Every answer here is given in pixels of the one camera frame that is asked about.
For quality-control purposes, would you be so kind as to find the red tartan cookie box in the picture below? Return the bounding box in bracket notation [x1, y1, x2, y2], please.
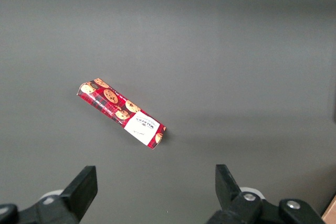
[76, 78, 167, 151]

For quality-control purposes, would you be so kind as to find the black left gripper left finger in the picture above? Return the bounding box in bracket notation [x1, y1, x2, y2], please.
[35, 165, 99, 224]

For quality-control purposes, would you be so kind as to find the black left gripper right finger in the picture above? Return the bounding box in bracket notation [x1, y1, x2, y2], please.
[208, 164, 264, 224]

